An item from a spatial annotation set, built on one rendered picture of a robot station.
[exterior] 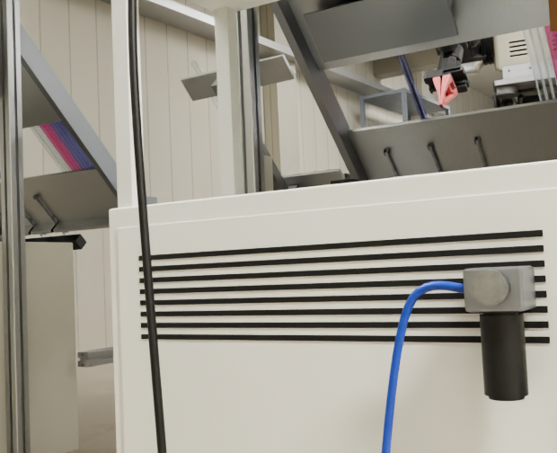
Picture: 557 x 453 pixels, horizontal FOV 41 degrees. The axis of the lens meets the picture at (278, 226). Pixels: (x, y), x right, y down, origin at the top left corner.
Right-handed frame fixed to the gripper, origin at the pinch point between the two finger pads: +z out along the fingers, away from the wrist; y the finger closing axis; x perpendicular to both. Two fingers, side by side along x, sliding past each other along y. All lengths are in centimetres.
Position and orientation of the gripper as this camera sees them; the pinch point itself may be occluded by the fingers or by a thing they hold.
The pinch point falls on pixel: (441, 103)
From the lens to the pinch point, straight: 191.3
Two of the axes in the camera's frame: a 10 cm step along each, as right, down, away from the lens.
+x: 4.6, 5.9, 6.7
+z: -2.6, 8.1, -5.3
